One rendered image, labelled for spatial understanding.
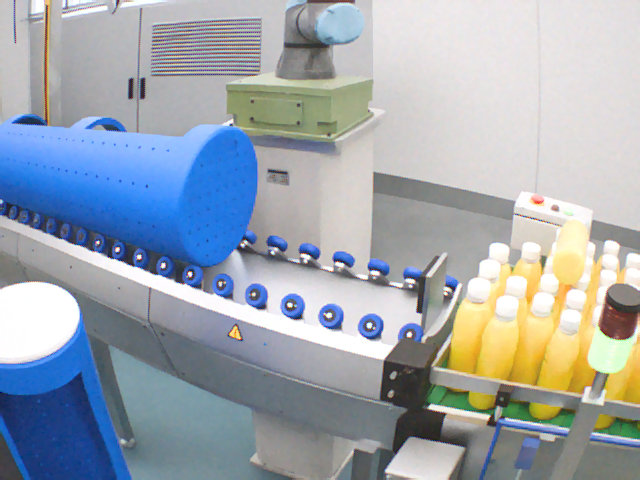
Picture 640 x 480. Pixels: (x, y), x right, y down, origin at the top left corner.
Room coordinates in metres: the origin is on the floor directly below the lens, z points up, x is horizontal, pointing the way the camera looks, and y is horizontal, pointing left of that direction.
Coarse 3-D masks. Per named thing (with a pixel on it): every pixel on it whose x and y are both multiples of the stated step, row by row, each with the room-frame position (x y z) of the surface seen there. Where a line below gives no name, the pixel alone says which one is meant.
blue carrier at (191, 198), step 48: (0, 144) 1.54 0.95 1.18; (48, 144) 1.43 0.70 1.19; (96, 144) 1.34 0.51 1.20; (144, 144) 1.28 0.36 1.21; (192, 144) 1.23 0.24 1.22; (240, 144) 1.34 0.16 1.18; (0, 192) 1.53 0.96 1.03; (48, 192) 1.37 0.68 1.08; (96, 192) 1.27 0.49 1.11; (144, 192) 1.20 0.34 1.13; (192, 192) 1.19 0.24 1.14; (240, 192) 1.34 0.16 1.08; (144, 240) 1.22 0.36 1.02; (192, 240) 1.18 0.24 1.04; (240, 240) 1.33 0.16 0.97
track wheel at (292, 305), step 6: (288, 294) 1.10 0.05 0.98; (294, 294) 1.09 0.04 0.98; (282, 300) 1.09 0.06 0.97; (288, 300) 1.09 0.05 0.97; (294, 300) 1.09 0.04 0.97; (300, 300) 1.08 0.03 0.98; (282, 306) 1.09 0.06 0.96; (288, 306) 1.08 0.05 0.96; (294, 306) 1.08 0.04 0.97; (300, 306) 1.08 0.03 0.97; (282, 312) 1.08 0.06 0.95; (288, 312) 1.08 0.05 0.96; (294, 312) 1.07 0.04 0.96; (300, 312) 1.07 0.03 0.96; (294, 318) 1.07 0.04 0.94
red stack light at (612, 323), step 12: (600, 312) 0.59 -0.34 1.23; (612, 312) 0.56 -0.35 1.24; (624, 312) 0.56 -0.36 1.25; (636, 312) 0.55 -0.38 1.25; (600, 324) 0.58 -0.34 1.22; (612, 324) 0.56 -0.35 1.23; (624, 324) 0.55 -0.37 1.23; (636, 324) 0.56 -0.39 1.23; (612, 336) 0.56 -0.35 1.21; (624, 336) 0.55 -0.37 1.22
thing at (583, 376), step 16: (624, 272) 0.99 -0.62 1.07; (592, 304) 0.92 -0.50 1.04; (592, 320) 0.81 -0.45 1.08; (592, 336) 0.78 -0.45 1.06; (576, 368) 0.79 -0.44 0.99; (592, 368) 0.77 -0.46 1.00; (624, 368) 0.71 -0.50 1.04; (576, 384) 0.78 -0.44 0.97; (608, 384) 0.72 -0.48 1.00; (624, 384) 0.71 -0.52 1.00; (624, 400) 0.73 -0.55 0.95; (608, 416) 0.70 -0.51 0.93
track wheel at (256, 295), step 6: (252, 288) 1.13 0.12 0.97; (258, 288) 1.12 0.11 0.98; (264, 288) 1.12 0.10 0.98; (246, 294) 1.12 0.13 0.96; (252, 294) 1.12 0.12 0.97; (258, 294) 1.11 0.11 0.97; (264, 294) 1.11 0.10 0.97; (246, 300) 1.11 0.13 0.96; (252, 300) 1.11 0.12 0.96; (258, 300) 1.11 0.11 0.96; (264, 300) 1.11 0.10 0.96; (252, 306) 1.11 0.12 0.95; (258, 306) 1.10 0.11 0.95
